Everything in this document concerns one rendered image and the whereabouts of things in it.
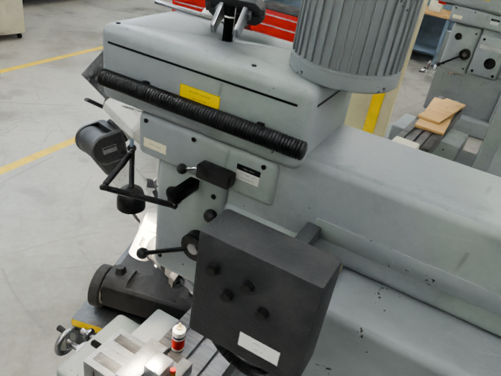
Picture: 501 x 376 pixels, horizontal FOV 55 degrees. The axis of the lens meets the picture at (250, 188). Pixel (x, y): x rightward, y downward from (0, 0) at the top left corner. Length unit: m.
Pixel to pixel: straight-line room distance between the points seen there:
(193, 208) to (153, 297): 1.16
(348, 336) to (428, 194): 0.28
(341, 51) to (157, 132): 0.42
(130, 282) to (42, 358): 0.73
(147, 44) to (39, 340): 2.15
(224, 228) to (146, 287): 1.55
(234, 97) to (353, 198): 0.28
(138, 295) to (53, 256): 1.23
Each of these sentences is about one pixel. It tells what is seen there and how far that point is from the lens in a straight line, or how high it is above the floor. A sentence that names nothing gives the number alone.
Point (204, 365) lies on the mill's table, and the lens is 1.56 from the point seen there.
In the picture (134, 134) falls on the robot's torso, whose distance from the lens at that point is 1.52.
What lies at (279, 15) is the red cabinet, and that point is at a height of 0.96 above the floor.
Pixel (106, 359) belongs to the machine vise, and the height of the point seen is 0.99.
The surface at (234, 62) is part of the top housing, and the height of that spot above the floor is 1.89.
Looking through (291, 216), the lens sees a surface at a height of 1.63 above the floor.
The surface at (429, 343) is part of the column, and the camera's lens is 0.89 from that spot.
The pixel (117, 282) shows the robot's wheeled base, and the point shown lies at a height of 0.60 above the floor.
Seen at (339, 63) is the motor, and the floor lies 1.93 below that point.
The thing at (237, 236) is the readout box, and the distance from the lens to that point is 0.69.
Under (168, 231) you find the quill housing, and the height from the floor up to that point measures 1.44.
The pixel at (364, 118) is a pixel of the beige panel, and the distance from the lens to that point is 2.80.
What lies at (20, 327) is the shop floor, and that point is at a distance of 2.95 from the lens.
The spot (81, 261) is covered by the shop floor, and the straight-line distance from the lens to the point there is 3.29.
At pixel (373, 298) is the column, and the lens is 0.92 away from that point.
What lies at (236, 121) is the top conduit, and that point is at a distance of 0.85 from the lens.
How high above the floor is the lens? 2.15
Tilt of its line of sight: 31 degrees down
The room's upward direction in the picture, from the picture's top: 10 degrees clockwise
